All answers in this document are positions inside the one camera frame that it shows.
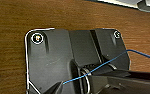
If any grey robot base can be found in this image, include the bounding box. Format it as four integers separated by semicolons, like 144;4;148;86
23;27;132;94

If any blue cable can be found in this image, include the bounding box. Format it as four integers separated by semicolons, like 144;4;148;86
61;49;150;86

